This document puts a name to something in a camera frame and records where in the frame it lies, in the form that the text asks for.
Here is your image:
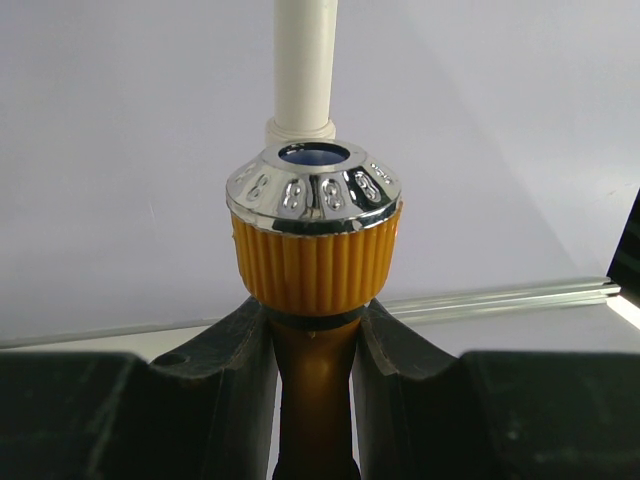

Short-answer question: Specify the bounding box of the orange faucet chrome knob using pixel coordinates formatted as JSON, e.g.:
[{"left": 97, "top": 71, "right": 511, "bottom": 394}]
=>
[{"left": 226, "top": 139, "right": 403, "bottom": 479}]

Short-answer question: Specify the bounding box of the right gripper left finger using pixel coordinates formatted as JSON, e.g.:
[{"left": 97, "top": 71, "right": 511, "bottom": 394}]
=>
[{"left": 1, "top": 299, "right": 277, "bottom": 479}]

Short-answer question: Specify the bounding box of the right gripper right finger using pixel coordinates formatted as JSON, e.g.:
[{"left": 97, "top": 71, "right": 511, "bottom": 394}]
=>
[{"left": 353, "top": 301, "right": 639, "bottom": 479}]

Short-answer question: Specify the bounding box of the white PVC pipe frame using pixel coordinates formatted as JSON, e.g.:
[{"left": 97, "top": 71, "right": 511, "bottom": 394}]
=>
[{"left": 265, "top": 0, "right": 338, "bottom": 145}]

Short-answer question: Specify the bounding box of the right aluminium frame post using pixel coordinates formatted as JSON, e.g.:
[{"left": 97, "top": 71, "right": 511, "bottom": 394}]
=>
[{"left": 1, "top": 277, "right": 621, "bottom": 349}]

